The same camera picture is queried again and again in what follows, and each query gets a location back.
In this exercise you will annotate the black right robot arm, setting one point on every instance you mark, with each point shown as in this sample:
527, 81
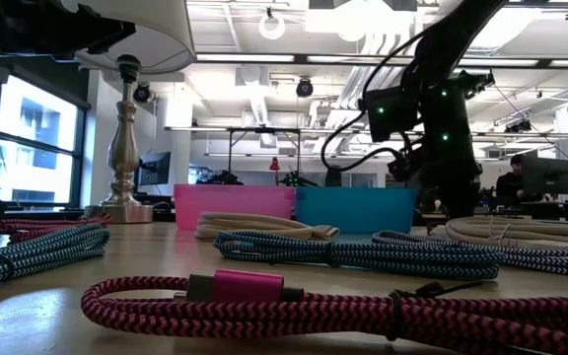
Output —
444, 118

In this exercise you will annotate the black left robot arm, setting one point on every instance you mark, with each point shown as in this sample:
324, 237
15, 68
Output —
42, 24

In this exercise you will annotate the pink plastic bin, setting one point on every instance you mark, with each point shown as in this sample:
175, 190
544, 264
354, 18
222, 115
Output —
230, 204

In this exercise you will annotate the blue plastic bin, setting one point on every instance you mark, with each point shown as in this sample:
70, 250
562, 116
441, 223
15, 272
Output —
355, 209

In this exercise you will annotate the black computer monitor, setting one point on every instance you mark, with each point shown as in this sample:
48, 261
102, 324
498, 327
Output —
156, 168
545, 176

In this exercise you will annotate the white shade silver table lamp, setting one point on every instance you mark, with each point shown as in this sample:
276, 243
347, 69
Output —
122, 148

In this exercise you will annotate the person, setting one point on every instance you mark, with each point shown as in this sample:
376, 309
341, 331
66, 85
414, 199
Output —
508, 185

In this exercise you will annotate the black office desk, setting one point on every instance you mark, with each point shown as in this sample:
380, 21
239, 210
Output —
545, 207

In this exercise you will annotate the black metal rack frame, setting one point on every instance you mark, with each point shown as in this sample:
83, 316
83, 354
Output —
264, 130

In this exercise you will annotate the black hanging camera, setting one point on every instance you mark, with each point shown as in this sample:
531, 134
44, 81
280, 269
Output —
305, 88
142, 92

